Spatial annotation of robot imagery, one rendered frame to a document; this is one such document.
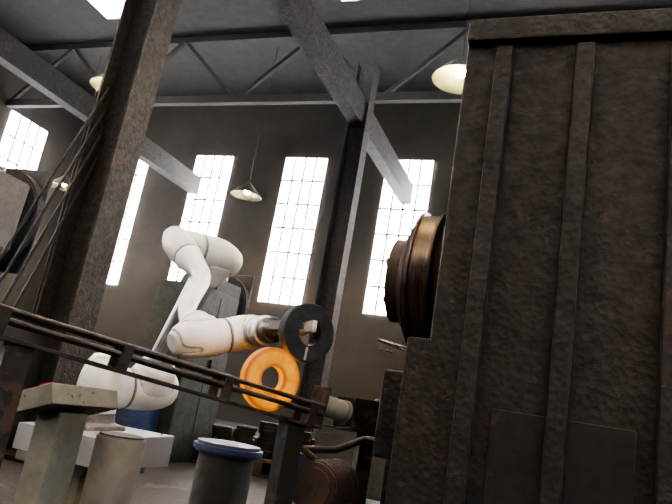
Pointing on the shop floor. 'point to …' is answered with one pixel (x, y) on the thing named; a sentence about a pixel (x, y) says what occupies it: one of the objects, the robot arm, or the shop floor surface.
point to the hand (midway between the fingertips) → (306, 326)
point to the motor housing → (325, 482)
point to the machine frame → (551, 275)
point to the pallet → (256, 442)
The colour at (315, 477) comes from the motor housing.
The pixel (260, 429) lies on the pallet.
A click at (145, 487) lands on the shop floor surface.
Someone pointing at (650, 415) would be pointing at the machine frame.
